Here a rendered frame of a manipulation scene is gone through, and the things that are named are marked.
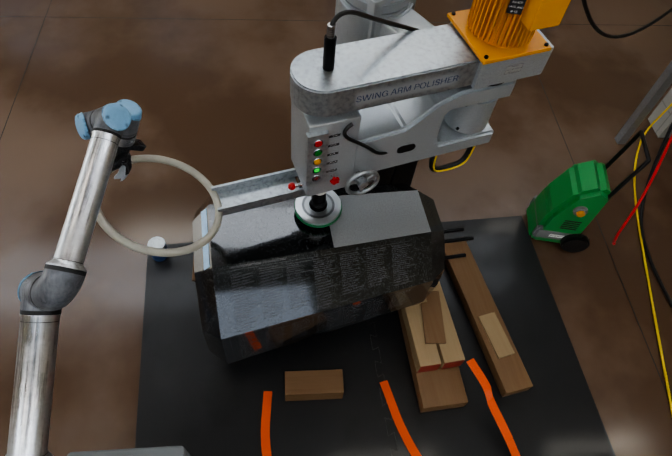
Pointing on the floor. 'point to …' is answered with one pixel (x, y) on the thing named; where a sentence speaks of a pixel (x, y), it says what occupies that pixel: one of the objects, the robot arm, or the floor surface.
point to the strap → (400, 415)
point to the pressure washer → (576, 201)
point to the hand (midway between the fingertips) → (118, 173)
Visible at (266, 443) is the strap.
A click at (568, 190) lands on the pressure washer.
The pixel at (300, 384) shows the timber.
